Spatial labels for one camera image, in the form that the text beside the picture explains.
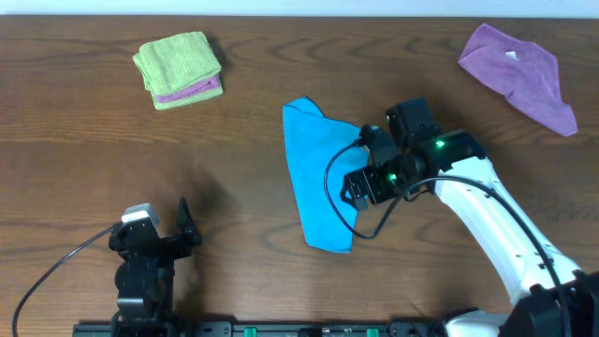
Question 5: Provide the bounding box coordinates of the blue microfibre cloth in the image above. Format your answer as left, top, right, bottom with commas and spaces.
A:
283, 97, 368, 254

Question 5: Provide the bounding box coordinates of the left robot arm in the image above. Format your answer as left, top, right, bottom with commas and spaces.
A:
109, 198, 202, 336

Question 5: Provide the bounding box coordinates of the black cable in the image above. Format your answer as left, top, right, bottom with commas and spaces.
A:
11, 226, 116, 337
323, 139, 573, 337

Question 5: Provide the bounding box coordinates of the left black cable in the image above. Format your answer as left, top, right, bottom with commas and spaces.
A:
11, 226, 116, 337

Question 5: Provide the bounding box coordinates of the bottom green folded cloth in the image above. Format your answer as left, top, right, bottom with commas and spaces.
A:
153, 87, 224, 110

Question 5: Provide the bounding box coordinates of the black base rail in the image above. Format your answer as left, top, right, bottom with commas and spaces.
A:
71, 320, 448, 337

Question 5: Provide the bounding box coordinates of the purple folded cloth in stack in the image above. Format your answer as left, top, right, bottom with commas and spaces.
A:
155, 75, 221, 103

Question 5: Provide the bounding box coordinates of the top green folded cloth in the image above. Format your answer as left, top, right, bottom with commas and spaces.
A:
133, 31, 222, 95

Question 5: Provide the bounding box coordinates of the purple crumpled cloth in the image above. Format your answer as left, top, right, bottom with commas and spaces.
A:
458, 23, 578, 137

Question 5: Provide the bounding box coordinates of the right black cable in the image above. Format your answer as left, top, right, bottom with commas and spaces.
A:
323, 139, 573, 337

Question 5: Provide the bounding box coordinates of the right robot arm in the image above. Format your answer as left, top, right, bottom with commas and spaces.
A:
340, 127, 598, 336

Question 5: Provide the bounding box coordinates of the green folded cloth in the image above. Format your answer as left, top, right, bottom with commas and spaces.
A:
133, 31, 222, 95
153, 87, 224, 110

